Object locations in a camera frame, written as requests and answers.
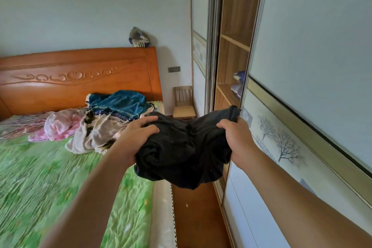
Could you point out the person's right hand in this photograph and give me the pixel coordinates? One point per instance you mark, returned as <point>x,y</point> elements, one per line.
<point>239,143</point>

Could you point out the person's left hand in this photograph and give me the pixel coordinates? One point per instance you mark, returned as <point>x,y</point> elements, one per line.
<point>133,140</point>

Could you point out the dark navy clothes pile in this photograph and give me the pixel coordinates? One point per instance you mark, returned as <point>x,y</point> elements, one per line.
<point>186,152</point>

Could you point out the pink cloth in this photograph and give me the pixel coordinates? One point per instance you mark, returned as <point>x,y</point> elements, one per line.
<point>61,125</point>

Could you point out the wooden wardrobe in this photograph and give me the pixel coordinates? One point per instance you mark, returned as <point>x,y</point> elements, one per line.
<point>235,9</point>

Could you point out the person's right forearm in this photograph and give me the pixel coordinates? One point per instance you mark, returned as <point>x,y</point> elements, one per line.
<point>296,207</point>

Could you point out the person's left forearm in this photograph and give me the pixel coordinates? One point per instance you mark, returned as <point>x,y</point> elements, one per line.
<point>87,204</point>

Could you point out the teal plush blanket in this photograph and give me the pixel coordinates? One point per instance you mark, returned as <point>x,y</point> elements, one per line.
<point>122,104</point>

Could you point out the small wooden chair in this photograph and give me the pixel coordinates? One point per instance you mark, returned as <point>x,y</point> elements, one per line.
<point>184,108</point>

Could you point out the blue printed folded bedding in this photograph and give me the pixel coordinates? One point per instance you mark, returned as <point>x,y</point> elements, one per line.
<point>239,77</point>

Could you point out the green floral bedsheet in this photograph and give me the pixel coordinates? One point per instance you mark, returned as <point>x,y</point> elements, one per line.
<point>43,184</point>

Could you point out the bundle of clothes hangers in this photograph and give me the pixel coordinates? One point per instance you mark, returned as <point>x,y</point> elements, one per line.
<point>17,124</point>

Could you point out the grey wall socket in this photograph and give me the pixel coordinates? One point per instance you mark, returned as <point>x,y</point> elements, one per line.
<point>174,69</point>

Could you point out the wooden bed frame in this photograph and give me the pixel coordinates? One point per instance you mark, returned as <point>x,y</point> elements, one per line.
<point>72,82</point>

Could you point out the striped wall ornament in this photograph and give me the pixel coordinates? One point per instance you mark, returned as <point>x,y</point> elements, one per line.
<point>139,38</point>

